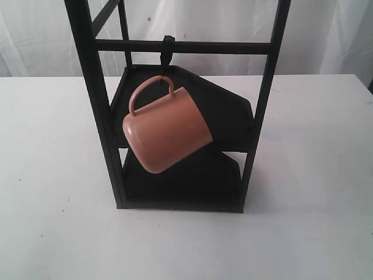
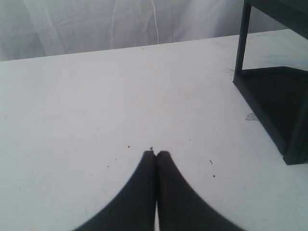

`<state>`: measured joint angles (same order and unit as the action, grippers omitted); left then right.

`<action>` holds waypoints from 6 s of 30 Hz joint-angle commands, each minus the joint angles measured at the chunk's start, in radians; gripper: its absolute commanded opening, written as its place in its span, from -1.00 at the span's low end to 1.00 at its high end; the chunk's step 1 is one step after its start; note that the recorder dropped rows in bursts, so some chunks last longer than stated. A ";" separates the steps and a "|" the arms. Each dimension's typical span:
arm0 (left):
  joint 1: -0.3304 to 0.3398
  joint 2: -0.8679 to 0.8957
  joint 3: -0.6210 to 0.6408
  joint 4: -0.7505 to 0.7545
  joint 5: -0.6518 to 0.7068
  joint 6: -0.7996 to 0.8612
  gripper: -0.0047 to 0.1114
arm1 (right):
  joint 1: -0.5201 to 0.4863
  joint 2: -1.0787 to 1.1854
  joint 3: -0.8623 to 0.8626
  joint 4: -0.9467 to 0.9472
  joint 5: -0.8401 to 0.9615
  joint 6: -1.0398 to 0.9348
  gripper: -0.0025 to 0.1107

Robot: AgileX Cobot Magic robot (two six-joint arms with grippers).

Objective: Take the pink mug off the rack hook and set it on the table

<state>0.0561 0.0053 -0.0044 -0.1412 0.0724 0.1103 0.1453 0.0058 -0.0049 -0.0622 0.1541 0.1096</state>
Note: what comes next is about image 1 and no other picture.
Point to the pink ceramic mug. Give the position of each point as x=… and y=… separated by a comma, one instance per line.
x=167, y=130

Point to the white backdrop curtain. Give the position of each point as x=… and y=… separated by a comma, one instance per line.
x=321, y=37

